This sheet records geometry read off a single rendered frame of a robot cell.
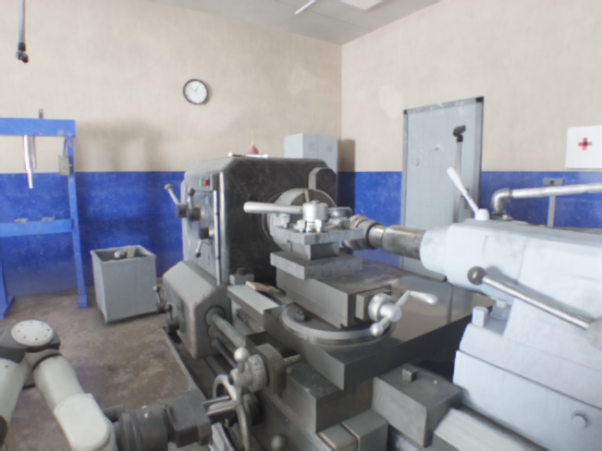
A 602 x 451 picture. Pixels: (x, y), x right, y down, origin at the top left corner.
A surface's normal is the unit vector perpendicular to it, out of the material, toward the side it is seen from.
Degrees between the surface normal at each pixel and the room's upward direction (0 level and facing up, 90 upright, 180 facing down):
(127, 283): 90
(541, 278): 76
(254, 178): 90
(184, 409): 13
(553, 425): 90
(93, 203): 90
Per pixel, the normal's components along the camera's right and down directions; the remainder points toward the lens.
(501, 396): -0.84, 0.07
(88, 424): 0.21, -0.86
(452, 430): -0.49, -0.76
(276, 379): 0.54, 0.11
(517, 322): -0.77, -0.34
